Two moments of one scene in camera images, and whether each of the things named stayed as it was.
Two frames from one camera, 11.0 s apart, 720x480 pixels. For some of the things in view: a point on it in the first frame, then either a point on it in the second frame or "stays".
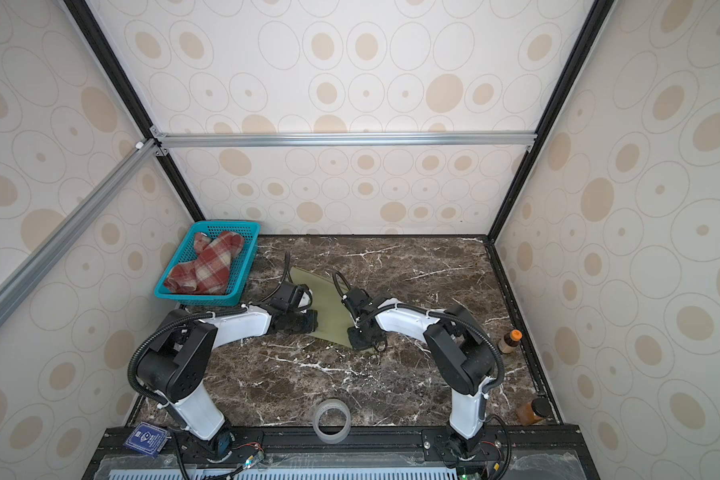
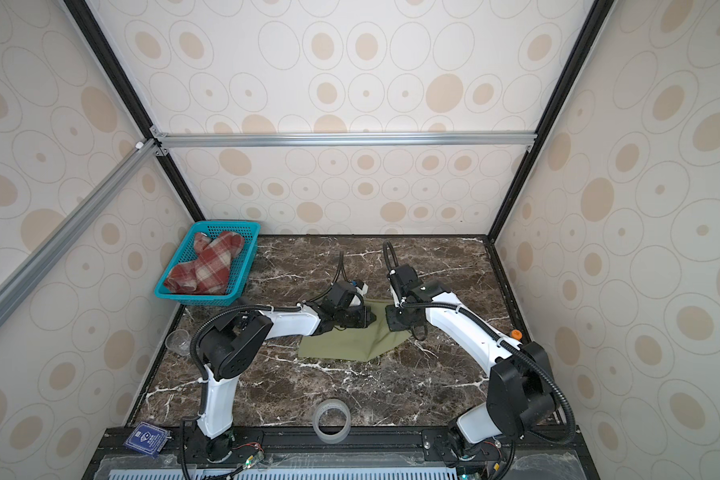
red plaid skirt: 208,274 stays
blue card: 148,438 stays
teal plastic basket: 212,265 stays
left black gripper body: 299,323 → 351,319
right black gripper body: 359,340 → 397,320
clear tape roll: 332,403 stays
